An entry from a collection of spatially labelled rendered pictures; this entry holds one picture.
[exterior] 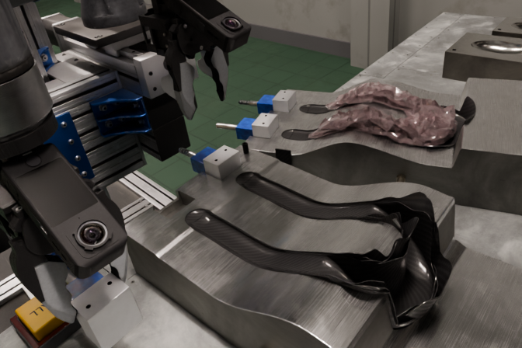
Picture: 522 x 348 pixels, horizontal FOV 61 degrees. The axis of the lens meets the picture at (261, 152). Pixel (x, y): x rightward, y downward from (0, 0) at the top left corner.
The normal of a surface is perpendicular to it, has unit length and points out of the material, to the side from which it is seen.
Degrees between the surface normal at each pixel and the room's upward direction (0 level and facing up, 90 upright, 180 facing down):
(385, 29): 90
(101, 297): 0
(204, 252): 4
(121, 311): 89
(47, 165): 32
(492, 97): 0
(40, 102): 90
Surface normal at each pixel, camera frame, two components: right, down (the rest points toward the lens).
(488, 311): -0.11, -0.83
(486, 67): -0.65, 0.47
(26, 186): 0.32, -0.58
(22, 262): 0.76, 0.28
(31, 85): 0.96, 0.04
